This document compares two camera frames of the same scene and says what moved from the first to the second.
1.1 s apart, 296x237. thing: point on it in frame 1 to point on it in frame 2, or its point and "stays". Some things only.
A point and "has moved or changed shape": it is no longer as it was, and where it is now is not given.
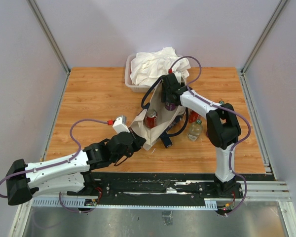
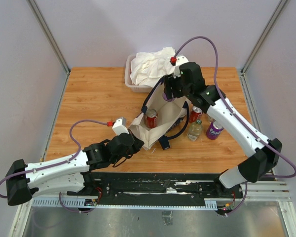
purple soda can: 170,106 has moved or changed shape
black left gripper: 138,141 stays
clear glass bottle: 196,129 stays
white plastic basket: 130,87 stays
